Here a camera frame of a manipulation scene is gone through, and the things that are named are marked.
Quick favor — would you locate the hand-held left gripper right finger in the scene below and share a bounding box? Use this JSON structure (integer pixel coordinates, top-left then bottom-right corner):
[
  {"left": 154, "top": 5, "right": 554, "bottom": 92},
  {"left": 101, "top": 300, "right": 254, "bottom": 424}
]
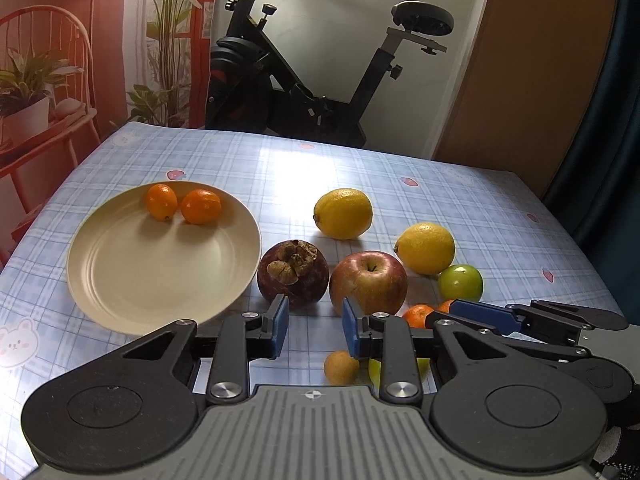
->
[{"left": 342, "top": 296, "right": 503, "bottom": 406}]

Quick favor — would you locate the brown longan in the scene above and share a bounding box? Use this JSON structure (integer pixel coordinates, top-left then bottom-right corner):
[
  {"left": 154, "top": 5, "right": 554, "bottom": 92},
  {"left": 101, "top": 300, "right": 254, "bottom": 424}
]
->
[{"left": 323, "top": 350, "right": 361, "bottom": 387}]

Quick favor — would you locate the purple mangosteen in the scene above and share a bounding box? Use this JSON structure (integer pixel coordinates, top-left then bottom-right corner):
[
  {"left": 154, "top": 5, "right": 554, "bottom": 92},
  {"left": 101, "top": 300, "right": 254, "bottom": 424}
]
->
[{"left": 257, "top": 239, "right": 330, "bottom": 311}]

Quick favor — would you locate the cream round plate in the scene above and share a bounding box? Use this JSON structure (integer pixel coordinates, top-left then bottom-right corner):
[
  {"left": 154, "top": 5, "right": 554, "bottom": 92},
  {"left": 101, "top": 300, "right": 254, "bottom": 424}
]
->
[{"left": 66, "top": 181, "right": 263, "bottom": 336}]

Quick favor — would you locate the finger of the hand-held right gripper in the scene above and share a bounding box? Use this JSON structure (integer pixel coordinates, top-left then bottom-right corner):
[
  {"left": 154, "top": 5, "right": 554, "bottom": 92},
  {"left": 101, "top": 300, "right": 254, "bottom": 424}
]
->
[
  {"left": 449, "top": 298, "right": 629, "bottom": 337},
  {"left": 426, "top": 309, "right": 591, "bottom": 364}
]

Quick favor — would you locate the small orange kumquat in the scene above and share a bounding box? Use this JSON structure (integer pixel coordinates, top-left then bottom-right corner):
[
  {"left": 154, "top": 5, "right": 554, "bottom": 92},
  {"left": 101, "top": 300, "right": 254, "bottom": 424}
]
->
[
  {"left": 145, "top": 184, "right": 179, "bottom": 222},
  {"left": 180, "top": 188, "right": 223, "bottom": 225}
]

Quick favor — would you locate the yellow lemon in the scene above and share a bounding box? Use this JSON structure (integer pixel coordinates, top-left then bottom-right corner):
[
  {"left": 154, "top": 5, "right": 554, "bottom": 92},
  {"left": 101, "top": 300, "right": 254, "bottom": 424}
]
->
[
  {"left": 313, "top": 188, "right": 374, "bottom": 241},
  {"left": 393, "top": 222, "right": 457, "bottom": 276}
]

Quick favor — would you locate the small green round fruit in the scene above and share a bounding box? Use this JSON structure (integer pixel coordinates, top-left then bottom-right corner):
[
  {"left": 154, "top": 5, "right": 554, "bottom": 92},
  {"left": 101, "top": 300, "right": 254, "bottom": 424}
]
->
[
  {"left": 438, "top": 264, "right": 485, "bottom": 304},
  {"left": 368, "top": 357, "right": 431, "bottom": 384}
]

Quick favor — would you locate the printed wall backdrop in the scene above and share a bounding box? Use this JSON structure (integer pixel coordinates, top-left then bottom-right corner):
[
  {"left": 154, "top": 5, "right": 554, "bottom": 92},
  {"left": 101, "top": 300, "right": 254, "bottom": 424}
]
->
[{"left": 0, "top": 0, "right": 217, "bottom": 266}]

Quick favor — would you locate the brown wooden door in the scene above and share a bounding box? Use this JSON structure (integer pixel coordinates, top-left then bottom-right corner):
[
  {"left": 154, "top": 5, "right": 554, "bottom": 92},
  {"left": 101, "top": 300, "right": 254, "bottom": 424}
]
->
[{"left": 432, "top": 0, "right": 622, "bottom": 197}]

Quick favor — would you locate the person's right hand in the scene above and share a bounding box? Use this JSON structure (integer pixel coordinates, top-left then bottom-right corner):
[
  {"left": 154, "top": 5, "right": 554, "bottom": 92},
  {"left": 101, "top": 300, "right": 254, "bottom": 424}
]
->
[{"left": 592, "top": 422, "right": 640, "bottom": 480}]

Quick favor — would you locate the red apple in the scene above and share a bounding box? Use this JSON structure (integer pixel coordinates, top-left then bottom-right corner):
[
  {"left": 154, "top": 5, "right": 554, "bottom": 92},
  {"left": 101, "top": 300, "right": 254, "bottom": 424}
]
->
[{"left": 329, "top": 250, "right": 409, "bottom": 316}]

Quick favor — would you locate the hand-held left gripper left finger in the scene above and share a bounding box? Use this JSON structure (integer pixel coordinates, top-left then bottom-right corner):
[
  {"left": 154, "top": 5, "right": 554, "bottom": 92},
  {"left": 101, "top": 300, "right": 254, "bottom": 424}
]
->
[{"left": 122, "top": 294, "right": 290, "bottom": 406}]

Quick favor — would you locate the dark blue curtain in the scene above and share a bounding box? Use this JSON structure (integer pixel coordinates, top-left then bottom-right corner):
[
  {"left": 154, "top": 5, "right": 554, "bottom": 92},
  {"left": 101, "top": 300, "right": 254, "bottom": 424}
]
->
[{"left": 542, "top": 0, "right": 640, "bottom": 263}]

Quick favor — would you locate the black exercise bike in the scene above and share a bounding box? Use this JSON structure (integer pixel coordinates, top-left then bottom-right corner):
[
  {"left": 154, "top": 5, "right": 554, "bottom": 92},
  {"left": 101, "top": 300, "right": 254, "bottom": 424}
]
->
[{"left": 205, "top": 0, "right": 456, "bottom": 149}]

